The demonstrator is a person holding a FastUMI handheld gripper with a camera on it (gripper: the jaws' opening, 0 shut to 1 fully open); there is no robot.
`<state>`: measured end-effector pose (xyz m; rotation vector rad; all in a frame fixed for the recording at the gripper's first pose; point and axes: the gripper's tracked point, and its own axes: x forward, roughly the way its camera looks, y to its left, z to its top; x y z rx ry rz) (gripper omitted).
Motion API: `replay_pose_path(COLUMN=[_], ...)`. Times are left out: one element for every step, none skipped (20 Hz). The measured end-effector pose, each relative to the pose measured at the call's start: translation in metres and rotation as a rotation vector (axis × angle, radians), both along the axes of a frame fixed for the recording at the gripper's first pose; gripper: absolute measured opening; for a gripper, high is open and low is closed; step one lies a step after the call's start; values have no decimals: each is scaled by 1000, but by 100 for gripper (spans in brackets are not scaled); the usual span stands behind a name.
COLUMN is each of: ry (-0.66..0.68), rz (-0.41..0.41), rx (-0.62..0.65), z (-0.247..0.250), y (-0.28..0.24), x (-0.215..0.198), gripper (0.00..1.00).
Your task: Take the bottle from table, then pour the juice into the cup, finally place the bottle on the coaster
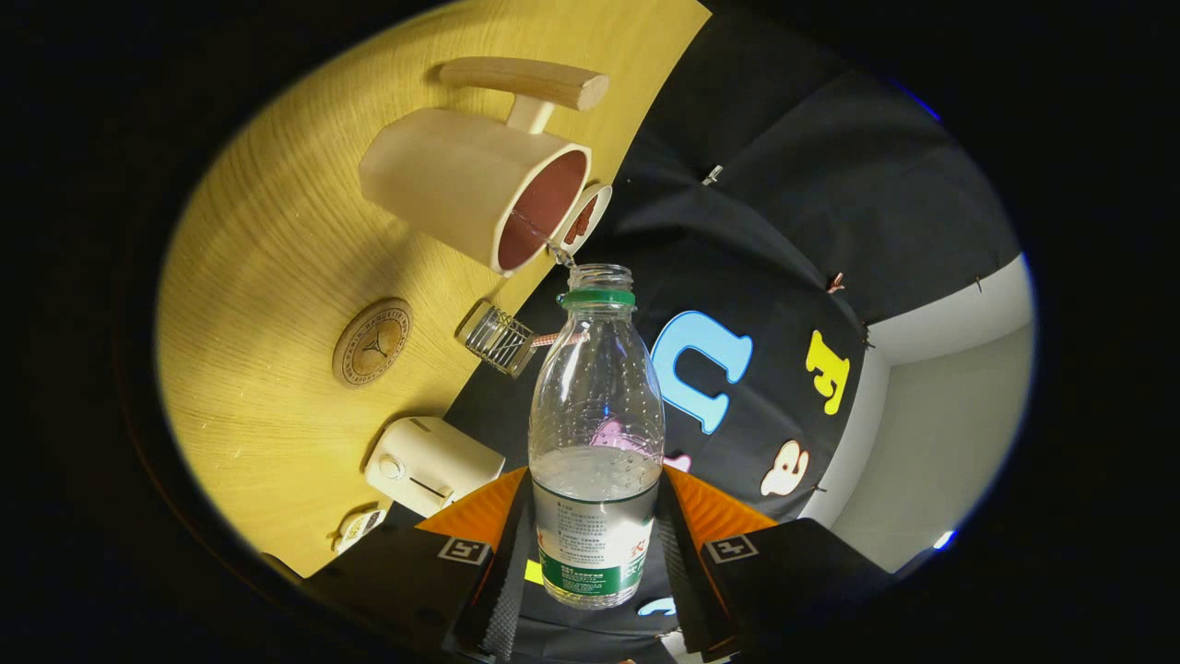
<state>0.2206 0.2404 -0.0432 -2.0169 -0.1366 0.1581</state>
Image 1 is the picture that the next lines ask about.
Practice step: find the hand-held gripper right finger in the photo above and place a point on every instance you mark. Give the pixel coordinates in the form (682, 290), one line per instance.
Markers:
(678, 581)

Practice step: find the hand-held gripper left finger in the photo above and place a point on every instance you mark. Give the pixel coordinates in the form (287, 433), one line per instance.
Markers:
(502, 590)

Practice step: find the clear plastic juice bottle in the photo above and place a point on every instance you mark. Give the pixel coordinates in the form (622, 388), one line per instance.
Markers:
(597, 415)

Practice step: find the round wooden coaster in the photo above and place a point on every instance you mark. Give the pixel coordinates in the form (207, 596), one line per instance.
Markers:
(372, 342)

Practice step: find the cream toaster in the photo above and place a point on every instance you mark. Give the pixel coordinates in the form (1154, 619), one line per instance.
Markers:
(433, 461)

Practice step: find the white divided bean dish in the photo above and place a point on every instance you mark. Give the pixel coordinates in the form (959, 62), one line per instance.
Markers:
(359, 527)

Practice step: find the ribbed drinking glass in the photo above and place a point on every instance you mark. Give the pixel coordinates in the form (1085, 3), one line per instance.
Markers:
(498, 339)

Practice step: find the copper clip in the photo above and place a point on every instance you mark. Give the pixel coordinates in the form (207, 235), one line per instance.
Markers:
(836, 283)

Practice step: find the red-brown sausage pieces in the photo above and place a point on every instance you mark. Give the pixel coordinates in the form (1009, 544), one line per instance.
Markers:
(581, 226)

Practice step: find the small white plate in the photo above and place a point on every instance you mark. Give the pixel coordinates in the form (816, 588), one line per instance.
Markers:
(597, 207)

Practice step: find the wooden table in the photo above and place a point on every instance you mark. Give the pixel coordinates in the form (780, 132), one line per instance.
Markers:
(258, 277)

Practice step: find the silver binder clip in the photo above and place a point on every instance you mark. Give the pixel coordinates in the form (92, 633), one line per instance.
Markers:
(713, 174)

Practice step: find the black backdrop cloth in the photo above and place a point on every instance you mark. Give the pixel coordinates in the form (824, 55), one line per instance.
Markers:
(784, 184)

